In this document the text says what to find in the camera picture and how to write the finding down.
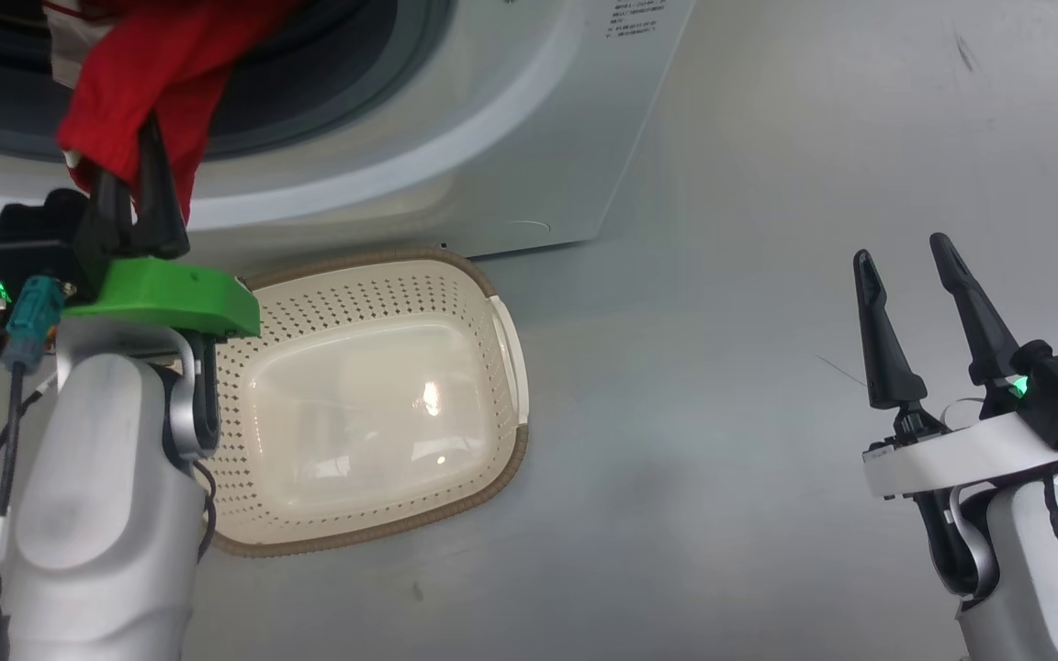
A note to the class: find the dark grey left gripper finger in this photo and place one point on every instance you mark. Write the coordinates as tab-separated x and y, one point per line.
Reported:
160	211
111	225

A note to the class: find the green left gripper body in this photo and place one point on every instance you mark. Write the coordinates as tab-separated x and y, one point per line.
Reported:
171	294

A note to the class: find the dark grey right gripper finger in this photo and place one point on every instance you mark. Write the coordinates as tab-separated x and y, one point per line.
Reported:
887	358
984	340

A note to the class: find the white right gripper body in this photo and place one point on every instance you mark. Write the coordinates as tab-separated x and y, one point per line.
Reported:
961	459

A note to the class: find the white garment with red stripes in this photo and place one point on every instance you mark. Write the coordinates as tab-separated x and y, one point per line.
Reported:
68	46

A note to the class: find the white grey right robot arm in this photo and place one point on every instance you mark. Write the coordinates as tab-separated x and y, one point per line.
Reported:
1034	588

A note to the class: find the cream perforated laundry basket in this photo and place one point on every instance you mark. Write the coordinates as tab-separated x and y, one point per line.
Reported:
354	413

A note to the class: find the white front-load washing machine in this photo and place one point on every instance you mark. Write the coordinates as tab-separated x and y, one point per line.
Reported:
455	119

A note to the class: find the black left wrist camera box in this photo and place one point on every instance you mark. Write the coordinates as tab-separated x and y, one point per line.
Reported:
33	243

